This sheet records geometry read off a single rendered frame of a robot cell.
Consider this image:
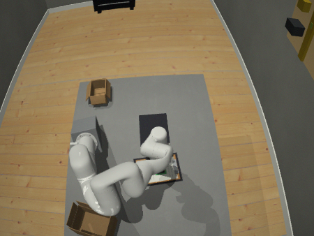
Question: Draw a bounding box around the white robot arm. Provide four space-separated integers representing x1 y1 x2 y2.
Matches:
69 126 173 216

